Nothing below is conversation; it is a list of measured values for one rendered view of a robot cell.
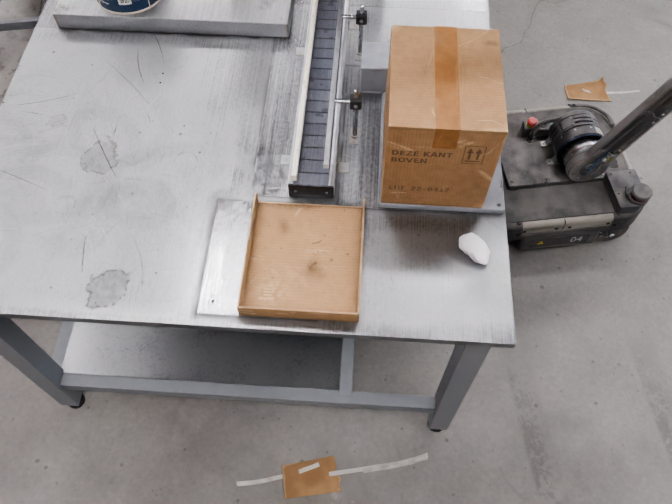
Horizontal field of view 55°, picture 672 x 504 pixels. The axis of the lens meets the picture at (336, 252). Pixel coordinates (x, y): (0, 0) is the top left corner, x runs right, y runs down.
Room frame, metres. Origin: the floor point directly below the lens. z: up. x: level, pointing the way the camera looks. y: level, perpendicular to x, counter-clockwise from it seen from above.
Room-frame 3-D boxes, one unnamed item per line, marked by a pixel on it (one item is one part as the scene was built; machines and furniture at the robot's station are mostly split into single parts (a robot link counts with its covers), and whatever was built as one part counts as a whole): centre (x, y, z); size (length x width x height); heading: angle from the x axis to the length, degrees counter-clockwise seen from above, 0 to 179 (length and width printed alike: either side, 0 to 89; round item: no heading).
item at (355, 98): (1.10, -0.03, 0.91); 0.07 x 0.03 x 0.16; 86
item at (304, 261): (0.74, 0.07, 0.85); 0.30 x 0.26 x 0.04; 176
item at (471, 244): (0.75, -0.31, 0.85); 0.08 x 0.07 x 0.04; 9
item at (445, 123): (1.02, -0.24, 0.99); 0.30 x 0.24 x 0.27; 176
